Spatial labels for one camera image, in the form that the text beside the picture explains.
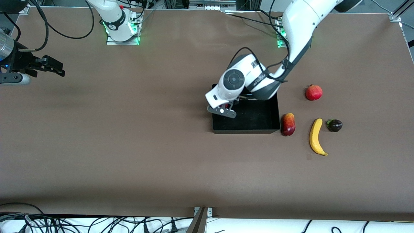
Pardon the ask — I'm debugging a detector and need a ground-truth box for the black plastic box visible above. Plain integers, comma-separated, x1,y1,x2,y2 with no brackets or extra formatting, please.
212,83,280,134

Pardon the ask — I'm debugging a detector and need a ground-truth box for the yellow banana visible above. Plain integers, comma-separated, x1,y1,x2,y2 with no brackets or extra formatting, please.
309,118,328,156

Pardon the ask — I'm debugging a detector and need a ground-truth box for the red yellow mango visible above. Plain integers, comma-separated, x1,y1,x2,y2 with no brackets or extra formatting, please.
280,113,296,137

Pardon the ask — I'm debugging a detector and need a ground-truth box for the red pomegranate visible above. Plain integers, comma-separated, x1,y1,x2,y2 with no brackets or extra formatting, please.
305,84,323,101

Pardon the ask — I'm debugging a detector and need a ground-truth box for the table cover sheet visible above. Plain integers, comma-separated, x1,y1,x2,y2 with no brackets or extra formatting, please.
0,6,414,222

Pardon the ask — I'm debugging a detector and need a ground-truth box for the white power strip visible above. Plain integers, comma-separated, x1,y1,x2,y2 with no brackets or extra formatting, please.
189,0,236,10

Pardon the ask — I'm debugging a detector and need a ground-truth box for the dark purple mangosteen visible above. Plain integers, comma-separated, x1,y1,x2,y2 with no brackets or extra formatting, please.
326,119,343,132

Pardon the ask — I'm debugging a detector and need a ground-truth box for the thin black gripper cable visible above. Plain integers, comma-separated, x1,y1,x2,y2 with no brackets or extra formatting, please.
3,12,22,43

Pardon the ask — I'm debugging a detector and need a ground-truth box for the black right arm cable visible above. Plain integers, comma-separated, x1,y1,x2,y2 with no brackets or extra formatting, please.
18,0,95,52

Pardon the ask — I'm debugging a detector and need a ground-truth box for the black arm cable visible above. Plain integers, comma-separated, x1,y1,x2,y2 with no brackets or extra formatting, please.
230,47,291,83
18,0,95,52

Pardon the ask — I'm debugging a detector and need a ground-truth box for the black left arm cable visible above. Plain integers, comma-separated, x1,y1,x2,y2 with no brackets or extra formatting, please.
230,47,291,83

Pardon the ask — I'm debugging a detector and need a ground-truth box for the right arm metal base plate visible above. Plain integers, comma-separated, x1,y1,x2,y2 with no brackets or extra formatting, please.
106,13,141,45

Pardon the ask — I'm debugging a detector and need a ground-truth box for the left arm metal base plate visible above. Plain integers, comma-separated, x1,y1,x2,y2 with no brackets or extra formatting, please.
277,18,289,48

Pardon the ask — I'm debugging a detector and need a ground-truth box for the long black table cable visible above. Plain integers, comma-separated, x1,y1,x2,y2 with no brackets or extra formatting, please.
223,10,282,28

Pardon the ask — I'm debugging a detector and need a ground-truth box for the aluminium profile post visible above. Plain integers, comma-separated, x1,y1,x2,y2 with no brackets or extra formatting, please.
186,207,207,233

